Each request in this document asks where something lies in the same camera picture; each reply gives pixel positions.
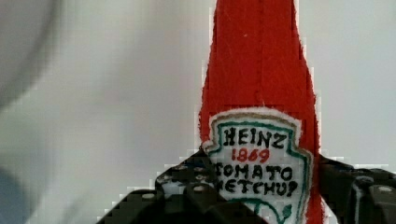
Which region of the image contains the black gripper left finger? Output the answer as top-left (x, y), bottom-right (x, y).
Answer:
top-left (96, 151), bottom-right (268, 224)

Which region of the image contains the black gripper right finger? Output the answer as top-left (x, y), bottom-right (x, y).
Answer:
top-left (319, 156), bottom-right (396, 224)

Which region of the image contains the red felt ketchup bottle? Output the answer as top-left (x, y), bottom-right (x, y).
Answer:
top-left (199, 0), bottom-right (324, 224)

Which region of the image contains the blue bowl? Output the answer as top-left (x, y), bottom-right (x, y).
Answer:
top-left (0, 169), bottom-right (31, 224)

